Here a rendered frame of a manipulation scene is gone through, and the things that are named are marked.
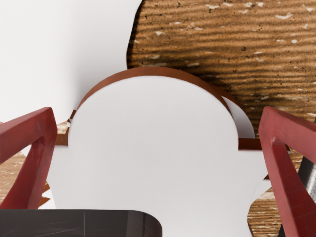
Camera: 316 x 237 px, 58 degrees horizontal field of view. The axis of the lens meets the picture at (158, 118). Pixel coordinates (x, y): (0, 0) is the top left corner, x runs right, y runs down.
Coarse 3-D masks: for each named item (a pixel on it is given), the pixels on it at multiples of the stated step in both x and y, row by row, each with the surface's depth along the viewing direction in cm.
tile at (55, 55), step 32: (0, 0) 13; (32, 0) 14; (64, 0) 14; (96, 0) 14; (128, 0) 14; (0, 32) 14; (32, 32) 14; (64, 32) 15; (96, 32) 15; (128, 32) 15; (0, 64) 15; (32, 64) 15; (64, 64) 16; (96, 64) 16; (0, 96) 16; (32, 96) 16; (64, 96) 17
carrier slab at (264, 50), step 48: (144, 0) 15; (192, 0) 15; (240, 0) 15; (288, 0) 15; (144, 48) 17; (192, 48) 17; (240, 48) 16; (288, 48) 16; (240, 96) 18; (288, 96) 18; (0, 192) 24
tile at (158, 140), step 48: (96, 96) 11; (144, 96) 11; (192, 96) 11; (96, 144) 13; (144, 144) 13; (192, 144) 13; (240, 144) 13; (96, 192) 15; (144, 192) 15; (192, 192) 15; (240, 192) 15
